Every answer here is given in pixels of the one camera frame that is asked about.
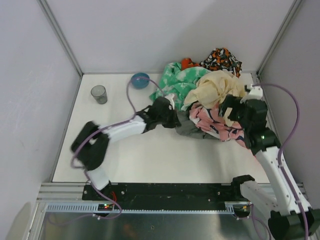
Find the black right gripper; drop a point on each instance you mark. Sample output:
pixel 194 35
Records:
pixel 230 110

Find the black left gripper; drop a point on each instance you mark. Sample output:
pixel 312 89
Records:
pixel 171 116

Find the grey cloth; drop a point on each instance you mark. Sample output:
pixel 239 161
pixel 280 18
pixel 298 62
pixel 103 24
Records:
pixel 189 129

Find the cream yellow cloth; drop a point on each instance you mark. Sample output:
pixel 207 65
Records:
pixel 212 89

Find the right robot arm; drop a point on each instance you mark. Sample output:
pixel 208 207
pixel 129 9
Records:
pixel 289 215

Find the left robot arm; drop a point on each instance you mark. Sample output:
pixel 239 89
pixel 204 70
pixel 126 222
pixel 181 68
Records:
pixel 91 144

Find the pink navy floral cloth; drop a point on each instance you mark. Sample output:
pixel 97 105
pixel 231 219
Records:
pixel 208 121

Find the green white tie-dye cloth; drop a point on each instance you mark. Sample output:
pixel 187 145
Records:
pixel 179 82

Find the orange black patterned cloth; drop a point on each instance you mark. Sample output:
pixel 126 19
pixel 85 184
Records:
pixel 222 59

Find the red orange cloth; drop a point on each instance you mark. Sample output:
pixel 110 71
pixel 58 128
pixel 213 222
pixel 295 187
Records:
pixel 188 63

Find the blue ceramic bowl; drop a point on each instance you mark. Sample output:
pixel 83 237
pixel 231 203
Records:
pixel 140 80

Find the grey translucent cup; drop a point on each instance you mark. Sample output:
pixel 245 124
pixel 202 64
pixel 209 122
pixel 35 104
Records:
pixel 99 93

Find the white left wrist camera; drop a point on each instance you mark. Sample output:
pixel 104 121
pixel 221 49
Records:
pixel 171 98

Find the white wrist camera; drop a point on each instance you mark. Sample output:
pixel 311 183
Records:
pixel 171 98
pixel 252 93

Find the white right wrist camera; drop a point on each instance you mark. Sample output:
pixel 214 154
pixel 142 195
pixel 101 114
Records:
pixel 252 93

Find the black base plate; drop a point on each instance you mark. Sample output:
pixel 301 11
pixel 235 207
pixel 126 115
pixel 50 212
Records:
pixel 172 195

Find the aluminium frame post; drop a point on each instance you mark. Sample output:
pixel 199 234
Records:
pixel 50 16
pixel 289 17

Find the slotted cable duct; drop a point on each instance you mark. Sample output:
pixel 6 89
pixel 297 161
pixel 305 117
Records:
pixel 228 208

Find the left aluminium frame post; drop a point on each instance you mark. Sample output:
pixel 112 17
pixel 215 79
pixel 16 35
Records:
pixel 50 16

